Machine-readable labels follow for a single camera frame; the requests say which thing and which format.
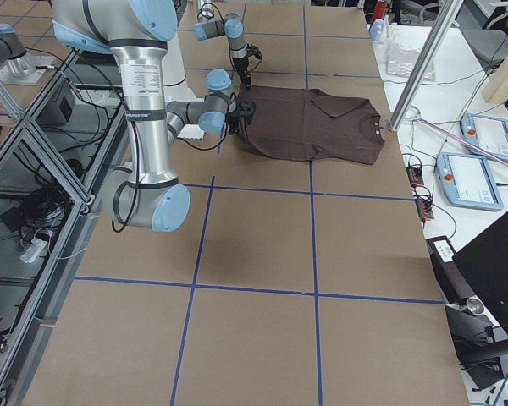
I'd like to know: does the silver foil bag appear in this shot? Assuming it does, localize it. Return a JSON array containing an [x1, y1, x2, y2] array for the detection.
[[386, 42, 420, 78]]

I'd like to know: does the black monitor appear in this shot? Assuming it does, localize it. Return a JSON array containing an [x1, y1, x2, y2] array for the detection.
[[454, 211, 508, 334]]

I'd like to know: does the upper teach pendant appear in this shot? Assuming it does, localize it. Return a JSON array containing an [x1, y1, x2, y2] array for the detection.
[[460, 113, 508, 162]]

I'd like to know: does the aluminium frame rail structure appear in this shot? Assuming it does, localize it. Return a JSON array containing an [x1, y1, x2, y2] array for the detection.
[[0, 51, 125, 405]]

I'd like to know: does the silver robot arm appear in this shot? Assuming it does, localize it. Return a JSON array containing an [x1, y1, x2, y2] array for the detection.
[[193, 2, 262, 90], [52, 1, 242, 233]]

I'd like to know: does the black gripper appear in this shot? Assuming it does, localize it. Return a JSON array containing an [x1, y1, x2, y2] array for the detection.
[[226, 100, 256, 142], [232, 57, 252, 91]]

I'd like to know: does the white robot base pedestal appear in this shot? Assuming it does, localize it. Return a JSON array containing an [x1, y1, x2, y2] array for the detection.
[[163, 0, 207, 140]]

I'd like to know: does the grey office chair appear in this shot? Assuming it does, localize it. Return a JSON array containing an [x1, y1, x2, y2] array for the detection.
[[463, 11, 508, 69]]

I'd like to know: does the wooden plank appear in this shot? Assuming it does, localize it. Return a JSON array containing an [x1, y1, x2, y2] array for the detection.
[[482, 55, 508, 103]]

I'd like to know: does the dark brown t-shirt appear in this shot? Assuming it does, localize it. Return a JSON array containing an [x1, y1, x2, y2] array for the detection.
[[239, 86, 384, 165]]

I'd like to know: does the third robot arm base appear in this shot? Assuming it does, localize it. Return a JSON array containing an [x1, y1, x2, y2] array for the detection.
[[0, 23, 56, 85]]

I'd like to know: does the teach pendant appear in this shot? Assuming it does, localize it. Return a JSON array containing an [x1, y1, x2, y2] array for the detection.
[[436, 152, 504, 211], [460, 113, 508, 162]]

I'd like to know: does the aluminium frame post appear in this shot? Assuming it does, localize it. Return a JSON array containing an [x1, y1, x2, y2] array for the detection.
[[389, 0, 464, 131]]

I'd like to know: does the black camera tripod mount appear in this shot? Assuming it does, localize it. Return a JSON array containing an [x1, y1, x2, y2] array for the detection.
[[445, 306, 508, 390]]

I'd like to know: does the black power box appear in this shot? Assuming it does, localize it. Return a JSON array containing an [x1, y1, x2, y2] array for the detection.
[[36, 81, 75, 127]]

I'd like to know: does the black box with white label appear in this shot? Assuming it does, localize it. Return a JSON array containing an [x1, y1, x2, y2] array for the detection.
[[426, 236, 483, 306]]

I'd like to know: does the white power strip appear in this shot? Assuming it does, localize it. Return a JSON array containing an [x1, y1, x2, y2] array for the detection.
[[19, 237, 48, 263]]

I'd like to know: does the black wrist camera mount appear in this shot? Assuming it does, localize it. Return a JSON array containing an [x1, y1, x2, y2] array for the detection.
[[246, 43, 262, 61]]

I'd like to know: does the lower teach pendant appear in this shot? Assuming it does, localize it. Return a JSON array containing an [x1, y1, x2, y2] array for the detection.
[[436, 152, 504, 211]]

